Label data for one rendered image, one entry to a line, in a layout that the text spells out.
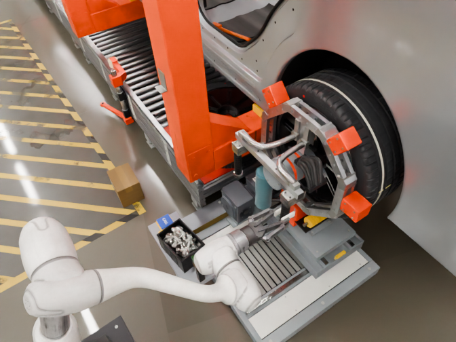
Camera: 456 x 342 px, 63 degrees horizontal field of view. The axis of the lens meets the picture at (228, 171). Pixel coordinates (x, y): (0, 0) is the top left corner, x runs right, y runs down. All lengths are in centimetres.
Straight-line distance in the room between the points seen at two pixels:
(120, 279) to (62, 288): 17
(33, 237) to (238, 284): 65
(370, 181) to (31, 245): 118
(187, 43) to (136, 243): 142
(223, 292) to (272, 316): 88
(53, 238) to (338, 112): 107
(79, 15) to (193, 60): 200
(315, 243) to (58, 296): 147
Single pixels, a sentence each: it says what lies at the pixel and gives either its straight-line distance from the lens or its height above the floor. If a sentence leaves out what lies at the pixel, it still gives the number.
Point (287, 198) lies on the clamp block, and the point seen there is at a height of 95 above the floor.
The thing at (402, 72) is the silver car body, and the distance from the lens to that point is 135.
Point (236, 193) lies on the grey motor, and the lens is 213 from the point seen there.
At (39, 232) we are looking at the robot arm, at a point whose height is 118.
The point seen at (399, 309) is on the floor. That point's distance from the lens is 239.
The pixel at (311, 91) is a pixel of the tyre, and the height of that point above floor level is 116.
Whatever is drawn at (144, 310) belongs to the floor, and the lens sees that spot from 230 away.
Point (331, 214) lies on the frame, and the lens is 167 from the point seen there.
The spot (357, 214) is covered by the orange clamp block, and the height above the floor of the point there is 88.
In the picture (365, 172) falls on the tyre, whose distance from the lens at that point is 151.
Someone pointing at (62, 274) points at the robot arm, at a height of 116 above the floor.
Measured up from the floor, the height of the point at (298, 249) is 15.
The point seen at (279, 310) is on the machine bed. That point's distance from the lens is 215.
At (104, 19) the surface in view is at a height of 61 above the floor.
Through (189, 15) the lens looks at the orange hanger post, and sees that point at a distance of 151.
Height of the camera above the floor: 208
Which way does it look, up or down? 49 degrees down
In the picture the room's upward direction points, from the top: 3 degrees counter-clockwise
